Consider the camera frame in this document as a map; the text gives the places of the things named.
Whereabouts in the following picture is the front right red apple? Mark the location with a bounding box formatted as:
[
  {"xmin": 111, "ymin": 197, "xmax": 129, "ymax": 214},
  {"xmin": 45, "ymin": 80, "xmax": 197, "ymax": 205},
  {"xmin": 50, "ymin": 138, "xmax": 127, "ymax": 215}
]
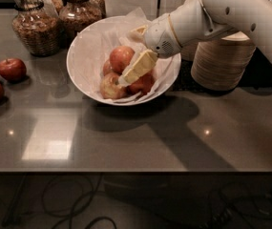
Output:
[{"xmin": 128, "ymin": 73, "xmax": 155, "ymax": 95}]

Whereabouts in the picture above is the left glass cereal jar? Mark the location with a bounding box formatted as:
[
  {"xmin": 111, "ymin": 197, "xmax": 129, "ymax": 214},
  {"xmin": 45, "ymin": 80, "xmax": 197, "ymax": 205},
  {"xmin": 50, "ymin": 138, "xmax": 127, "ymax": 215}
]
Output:
[{"xmin": 11, "ymin": 0, "xmax": 61, "ymax": 56}]

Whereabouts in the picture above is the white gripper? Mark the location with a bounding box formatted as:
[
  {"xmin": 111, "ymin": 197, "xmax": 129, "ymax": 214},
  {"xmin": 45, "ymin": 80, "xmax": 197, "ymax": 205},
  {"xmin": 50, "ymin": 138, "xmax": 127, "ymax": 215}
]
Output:
[{"xmin": 117, "ymin": 13, "xmax": 181, "ymax": 87}]

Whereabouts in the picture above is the white bowl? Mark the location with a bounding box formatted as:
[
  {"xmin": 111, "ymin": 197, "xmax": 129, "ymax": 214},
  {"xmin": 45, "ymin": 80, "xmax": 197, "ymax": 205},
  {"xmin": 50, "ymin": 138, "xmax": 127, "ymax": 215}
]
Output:
[{"xmin": 66, "ymin": 15, "xmax": 182, "ymax": 107}]

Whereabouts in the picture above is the white paper bowl liner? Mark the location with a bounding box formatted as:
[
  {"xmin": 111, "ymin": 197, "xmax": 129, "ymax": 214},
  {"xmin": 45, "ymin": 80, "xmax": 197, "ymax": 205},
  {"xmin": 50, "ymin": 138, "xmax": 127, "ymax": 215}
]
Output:
[{"xmin": 69, "ymin": 7, "xmax": 178, "ymax": 105}]

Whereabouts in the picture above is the black cable on floor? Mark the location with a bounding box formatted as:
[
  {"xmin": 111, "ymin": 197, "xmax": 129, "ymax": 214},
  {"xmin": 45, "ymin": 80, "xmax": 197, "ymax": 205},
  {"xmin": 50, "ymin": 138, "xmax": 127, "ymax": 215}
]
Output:
[{"xmin": 1, "ymin": 172, "xmax": 119, "ymax": 229}]

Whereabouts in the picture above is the right glass cereal jar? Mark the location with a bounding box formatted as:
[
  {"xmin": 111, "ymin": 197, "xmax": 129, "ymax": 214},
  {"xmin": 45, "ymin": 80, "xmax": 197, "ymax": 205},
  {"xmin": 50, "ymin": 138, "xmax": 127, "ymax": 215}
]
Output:
[{"xmin": 59, "ymin": 0, "xmax": 102, "ymax": 39}]

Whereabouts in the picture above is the near stack of paper bowls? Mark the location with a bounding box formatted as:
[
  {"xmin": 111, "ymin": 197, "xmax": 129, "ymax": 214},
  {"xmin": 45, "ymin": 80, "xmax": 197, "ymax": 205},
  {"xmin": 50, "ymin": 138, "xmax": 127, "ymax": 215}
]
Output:
[{"xmin": 191, "ymin": 32, "xmax": 256, "ymax": 92}]

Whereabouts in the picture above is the glass cereal jar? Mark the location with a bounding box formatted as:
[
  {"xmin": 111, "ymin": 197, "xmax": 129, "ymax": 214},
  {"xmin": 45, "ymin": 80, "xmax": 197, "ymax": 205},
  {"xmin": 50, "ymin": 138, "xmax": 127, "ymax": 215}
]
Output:
[
  {"xmin": 59, "ymin": 0, "xmax": 102, "ymax": 39},
  {"xmin": 11, "ymin": 0, "xmax": 61, "ymax": 56}
]

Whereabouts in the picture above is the stack of paper bowls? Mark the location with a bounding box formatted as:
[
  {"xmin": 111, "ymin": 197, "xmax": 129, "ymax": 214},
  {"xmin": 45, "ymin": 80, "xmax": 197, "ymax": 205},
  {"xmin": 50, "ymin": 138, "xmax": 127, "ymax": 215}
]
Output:
[
  {"xmin": 180, "ymin": 0, "xmax": 199, "ymax": 61},
  {"xmin": 191, "ymin": 32, "xmax": 256, "ymax": 92}
]

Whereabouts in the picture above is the far stack of paper bowls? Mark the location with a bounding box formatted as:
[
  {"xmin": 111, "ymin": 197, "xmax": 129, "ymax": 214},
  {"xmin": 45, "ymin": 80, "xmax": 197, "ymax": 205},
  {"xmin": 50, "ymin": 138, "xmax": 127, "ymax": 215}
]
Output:
[{"xmin": 180, "ymin": 0, "xmax": 199, "ymax": 61}]

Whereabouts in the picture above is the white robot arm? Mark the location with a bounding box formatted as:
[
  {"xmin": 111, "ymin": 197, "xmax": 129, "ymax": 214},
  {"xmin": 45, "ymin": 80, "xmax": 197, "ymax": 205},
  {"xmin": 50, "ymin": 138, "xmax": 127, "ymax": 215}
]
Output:
[{"xmin": 118, "ymin": 0, "xmax": 272, "ymax": 86}]

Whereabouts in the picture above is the red apple on table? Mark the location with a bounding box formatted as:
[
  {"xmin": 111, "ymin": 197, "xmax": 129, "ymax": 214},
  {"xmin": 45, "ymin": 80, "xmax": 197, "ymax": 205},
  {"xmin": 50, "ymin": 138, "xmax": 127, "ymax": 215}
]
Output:
[{"xmin": 0, "ymin": 58, "xmax": 27, "ymax": 82}]

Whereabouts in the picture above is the front left yellow-red apple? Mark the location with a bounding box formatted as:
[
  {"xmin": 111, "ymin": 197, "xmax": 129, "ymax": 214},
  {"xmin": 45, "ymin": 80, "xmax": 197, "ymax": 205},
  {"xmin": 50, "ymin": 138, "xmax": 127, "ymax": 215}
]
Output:
[{"xmin": 100, "ymin": 73, "xmax": 127, "ymax": 99}]

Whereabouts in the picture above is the top red-yellow apple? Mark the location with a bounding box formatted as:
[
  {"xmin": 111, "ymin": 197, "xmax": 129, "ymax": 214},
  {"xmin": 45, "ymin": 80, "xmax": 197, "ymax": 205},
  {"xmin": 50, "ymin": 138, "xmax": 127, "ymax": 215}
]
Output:
[{"xmin": 109, "ymin": 46, "xmax": 135, "ymax": 73}]

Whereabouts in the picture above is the hidden back left apple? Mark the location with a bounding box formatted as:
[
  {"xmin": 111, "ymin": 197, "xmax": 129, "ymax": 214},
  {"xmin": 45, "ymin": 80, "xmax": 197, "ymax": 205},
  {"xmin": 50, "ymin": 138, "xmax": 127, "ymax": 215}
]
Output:
[{"xmin": 102, "ymin": 59, "xmax": 113, "ymax": 75}]

